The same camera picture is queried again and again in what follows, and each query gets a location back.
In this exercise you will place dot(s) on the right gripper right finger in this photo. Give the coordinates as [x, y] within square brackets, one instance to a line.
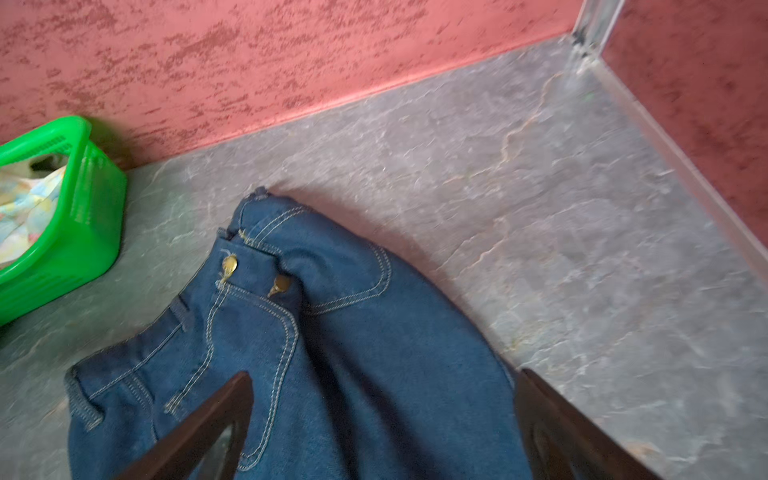
[562, 443]

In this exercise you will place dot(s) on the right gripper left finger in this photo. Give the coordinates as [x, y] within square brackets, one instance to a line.
[208, 443]

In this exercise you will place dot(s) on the pastel patterned skirt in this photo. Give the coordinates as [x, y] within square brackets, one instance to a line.
[30, 190]

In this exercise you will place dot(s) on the blue denim skirt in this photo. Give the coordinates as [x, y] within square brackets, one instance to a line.
[361, 368]

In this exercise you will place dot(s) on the right aluminium corner post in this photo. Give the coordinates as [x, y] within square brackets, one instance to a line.
[594, 25]

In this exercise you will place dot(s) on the green plastic basket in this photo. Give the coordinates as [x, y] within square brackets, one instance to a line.
[82, 240]

